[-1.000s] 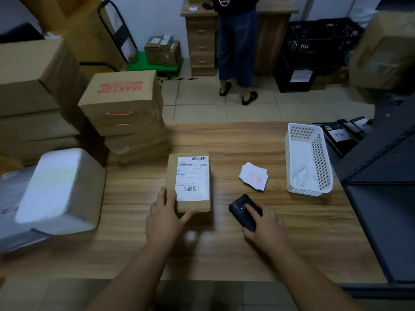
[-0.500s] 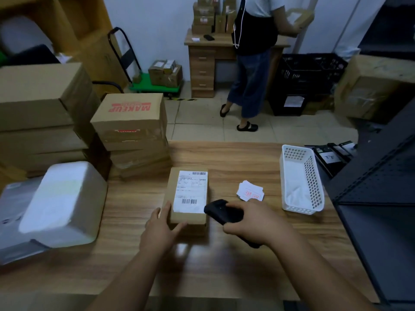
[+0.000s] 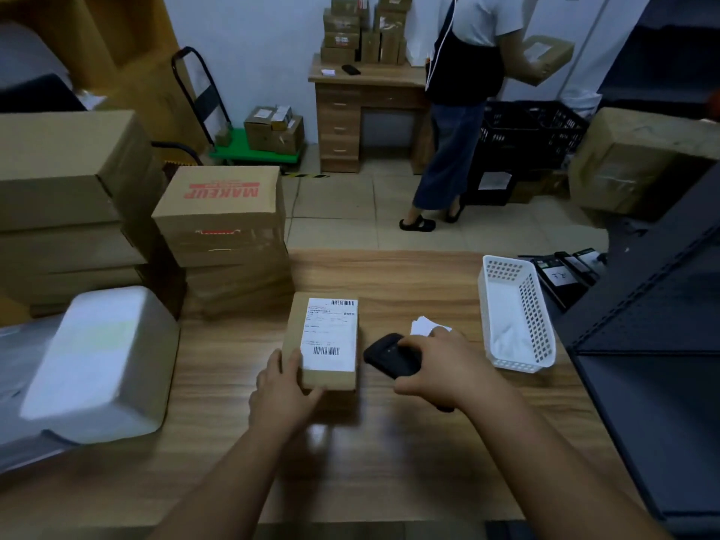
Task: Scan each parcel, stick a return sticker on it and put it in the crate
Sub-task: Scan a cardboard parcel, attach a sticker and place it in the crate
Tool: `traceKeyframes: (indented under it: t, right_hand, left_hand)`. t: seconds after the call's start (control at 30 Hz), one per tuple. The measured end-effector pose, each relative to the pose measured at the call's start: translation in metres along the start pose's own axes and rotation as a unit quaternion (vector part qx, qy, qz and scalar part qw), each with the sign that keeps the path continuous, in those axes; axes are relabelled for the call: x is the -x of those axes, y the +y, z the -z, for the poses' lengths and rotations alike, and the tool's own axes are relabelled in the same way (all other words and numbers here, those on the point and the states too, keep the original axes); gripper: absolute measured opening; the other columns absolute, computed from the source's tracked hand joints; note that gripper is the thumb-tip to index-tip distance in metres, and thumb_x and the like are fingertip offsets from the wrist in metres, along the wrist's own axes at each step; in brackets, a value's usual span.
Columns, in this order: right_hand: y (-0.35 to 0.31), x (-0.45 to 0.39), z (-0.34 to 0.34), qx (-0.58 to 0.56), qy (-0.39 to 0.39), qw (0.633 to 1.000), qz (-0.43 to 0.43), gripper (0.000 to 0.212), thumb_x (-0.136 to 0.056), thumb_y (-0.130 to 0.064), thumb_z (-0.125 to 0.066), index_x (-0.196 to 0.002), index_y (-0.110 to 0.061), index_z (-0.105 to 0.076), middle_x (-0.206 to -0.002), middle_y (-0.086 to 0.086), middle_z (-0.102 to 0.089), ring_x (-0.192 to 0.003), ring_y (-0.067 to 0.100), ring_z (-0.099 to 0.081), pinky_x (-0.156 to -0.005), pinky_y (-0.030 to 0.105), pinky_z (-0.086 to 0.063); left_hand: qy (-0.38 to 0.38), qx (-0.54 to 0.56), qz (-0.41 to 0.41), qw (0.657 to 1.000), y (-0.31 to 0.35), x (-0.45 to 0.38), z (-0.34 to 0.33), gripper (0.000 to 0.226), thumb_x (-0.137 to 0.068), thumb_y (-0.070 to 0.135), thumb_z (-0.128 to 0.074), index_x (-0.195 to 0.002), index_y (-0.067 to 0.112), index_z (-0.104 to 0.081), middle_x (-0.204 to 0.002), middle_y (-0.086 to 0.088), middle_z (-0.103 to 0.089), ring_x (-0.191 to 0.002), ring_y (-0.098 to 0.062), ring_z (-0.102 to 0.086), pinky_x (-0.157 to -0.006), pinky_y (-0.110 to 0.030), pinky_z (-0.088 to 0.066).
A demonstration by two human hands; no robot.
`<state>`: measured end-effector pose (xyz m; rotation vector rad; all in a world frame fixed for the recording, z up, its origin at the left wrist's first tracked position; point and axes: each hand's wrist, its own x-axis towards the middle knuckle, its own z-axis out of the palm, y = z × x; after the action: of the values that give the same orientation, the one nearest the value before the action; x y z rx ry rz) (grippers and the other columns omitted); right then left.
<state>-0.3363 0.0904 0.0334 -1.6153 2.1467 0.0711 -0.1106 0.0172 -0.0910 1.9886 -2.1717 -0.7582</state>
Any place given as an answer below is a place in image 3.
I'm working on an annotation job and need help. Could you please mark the person's right hand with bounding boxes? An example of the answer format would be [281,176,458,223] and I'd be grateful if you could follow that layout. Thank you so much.
[393,326,507,414]

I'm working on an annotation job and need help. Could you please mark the person's left hand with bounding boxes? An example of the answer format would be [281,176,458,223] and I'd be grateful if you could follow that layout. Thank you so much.
[248,348,326,445]

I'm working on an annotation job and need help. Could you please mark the stack of white stickers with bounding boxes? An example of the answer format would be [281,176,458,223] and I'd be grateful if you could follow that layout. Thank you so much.
[409,314,453,338]

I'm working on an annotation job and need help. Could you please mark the black handheld scanner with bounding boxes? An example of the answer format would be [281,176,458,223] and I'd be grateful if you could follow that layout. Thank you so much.
[362,332,455,414]

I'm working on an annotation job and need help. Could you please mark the small plain cardboard box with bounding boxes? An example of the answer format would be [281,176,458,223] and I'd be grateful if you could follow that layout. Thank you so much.
[280,292,360,392]

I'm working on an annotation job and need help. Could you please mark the white foam parcel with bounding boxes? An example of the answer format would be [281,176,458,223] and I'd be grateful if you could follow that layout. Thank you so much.
[19,285,181,445]

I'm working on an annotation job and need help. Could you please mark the red printed cardboard box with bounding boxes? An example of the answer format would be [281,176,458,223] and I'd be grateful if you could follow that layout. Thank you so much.
[151,165,288,269]

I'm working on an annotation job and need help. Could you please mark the person's left forearm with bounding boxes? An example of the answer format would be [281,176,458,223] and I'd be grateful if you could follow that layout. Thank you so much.
[148,424,288,540]

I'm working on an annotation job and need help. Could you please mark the person's right forearm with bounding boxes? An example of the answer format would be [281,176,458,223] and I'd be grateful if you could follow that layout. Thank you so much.
[469,382,671,540]

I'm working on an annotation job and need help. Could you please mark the medium taped cardboard box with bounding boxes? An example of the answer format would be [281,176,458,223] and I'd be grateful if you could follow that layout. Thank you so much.
[244,115,305,155]

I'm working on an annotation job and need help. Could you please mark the large wrapped cardboard box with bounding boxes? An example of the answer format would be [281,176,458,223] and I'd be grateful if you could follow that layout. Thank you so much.
[568,106,720,218]

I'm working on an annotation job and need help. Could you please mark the stack of small cardboard boxes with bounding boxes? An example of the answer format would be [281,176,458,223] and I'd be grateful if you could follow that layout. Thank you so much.
[320,0,415,67]

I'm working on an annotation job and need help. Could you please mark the stack of large cardboard boxes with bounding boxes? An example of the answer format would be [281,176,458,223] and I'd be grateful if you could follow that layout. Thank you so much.
[0,0,209,158]

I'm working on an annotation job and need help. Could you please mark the white perforated plastic tray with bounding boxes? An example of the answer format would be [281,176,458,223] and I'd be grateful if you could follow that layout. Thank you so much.
[478,254,558,375]

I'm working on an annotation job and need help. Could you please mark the black scanners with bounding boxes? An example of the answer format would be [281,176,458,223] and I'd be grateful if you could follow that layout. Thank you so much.
[531,258,586,310]

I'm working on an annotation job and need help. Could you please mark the black flat device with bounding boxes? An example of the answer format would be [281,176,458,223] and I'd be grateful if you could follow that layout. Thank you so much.
[553,251,600,287]
[573,247,608,276]

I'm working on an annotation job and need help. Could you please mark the black plastic crates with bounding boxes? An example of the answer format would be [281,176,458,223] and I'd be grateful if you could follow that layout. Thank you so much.
[466,157,518,208]

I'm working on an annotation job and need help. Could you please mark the dark metal shelf rack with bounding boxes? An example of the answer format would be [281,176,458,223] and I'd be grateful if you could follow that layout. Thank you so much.
[598,0,720,110]
[553,162,720,524]

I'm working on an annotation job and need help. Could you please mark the black plastic crate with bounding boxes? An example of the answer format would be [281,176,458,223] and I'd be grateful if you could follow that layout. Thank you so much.
[528,100,590,170]
[483,100,541,170]

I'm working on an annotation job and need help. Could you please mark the green platform trolley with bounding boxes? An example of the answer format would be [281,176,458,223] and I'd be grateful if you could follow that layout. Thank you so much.
[171,46,305,167]

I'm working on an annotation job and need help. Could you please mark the wooden drawer desk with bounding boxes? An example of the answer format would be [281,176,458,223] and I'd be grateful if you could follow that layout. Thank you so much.
[307,54,437,175]

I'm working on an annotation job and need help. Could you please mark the white plastic bag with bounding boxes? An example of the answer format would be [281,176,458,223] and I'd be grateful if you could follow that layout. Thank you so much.
[562,89,603,119]

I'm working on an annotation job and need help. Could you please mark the white standing air conditioner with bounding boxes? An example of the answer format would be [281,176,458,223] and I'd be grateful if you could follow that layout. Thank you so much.
[500,0,656,105]

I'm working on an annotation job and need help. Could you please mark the black office chair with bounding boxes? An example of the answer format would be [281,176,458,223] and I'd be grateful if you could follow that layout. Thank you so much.
[0,72,203,167]

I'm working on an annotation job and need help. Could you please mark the grey soft parcel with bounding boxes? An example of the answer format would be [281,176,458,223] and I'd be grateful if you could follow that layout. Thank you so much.
[0,22,68,88]

